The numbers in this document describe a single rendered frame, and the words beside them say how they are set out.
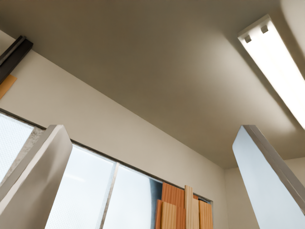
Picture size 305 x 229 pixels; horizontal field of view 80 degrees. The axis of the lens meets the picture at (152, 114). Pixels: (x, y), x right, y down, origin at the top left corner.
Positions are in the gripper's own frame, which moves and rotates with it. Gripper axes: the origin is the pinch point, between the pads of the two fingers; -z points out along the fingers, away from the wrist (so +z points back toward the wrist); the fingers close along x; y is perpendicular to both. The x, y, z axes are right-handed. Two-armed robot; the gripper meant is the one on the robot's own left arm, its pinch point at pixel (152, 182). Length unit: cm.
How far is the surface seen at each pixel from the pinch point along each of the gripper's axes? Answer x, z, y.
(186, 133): 41, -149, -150
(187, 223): 35, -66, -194
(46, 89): -84, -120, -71
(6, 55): -100, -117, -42
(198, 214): 51, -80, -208
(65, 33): -62, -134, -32
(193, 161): 54, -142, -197
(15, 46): -98, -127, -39
